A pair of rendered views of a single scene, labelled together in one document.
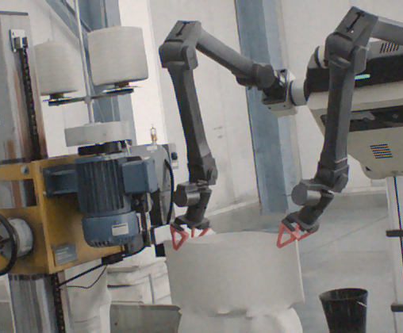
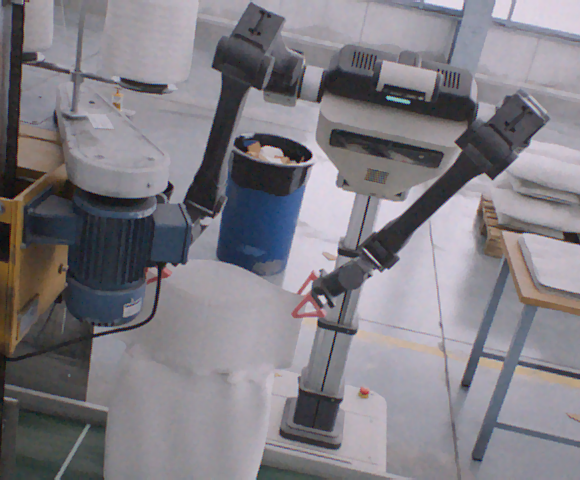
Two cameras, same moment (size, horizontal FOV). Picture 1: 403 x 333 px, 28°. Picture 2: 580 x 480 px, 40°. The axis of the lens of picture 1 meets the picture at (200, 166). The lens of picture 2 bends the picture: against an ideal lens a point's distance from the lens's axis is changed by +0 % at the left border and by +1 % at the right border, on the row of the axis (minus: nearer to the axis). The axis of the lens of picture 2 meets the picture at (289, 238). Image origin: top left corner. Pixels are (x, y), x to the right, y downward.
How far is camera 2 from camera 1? 1.28 m
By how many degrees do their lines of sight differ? 37
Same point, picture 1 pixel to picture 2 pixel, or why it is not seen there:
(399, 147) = (399, 179)
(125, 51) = (179, 41)
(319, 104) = (337, 115)
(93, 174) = (114, 235)
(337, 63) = (474, 160)
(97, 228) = (102, 306)
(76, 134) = (105, 179)
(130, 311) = not seen: outside the picture
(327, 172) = (381, 250)
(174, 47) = (250, 54)
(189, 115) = (228, 138)
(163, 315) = not seen: hidden behind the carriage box
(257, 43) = not seen: outside the picture
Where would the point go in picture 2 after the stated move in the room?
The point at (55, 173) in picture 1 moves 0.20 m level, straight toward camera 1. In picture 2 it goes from (43, 214) to (92, 265)
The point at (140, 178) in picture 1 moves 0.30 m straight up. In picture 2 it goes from (177, 246) to (200, 91)
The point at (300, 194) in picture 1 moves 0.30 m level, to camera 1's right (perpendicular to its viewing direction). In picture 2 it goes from (352, 277) to (458, 270)
